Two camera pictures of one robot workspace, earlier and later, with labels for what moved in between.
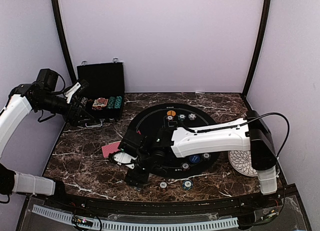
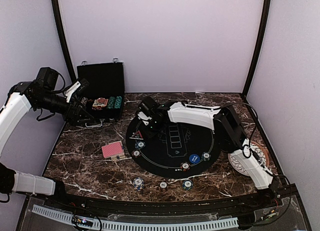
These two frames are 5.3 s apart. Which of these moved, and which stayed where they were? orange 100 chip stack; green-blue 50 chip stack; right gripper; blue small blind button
Moved: right gripper
Stayed: green-blue 50 chip stack; blue small blind button; orange 100 chip stack
